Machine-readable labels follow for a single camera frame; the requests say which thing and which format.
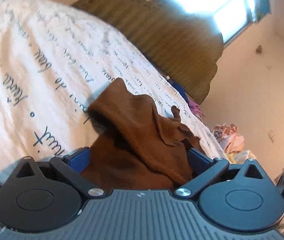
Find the purple cloth at headboard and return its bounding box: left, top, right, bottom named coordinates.
left=188, top=99, right=203, bottom=121

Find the blue cloth at headboard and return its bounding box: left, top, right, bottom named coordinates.
left=168, top=79, right=189, bottom=104

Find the pink clothes pile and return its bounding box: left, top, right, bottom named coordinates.
left=211, top=124, right=245, bottom=154

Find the green upholstered headboard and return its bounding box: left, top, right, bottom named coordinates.
left=72, top=0, right=223, bottom=104

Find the brown knit sweater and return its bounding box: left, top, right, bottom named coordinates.
left=81, top=78, right=202, bottom=192

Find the cream puffy jacket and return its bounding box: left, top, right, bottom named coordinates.
left=227, top=150, right=256, bottom=164

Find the white wall light switch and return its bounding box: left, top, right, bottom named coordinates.
left=268, top=130, right=275, bottom=143

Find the white script-print bed sheet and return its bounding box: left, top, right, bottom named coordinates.
left=0, top=0, right=225, bottom=186

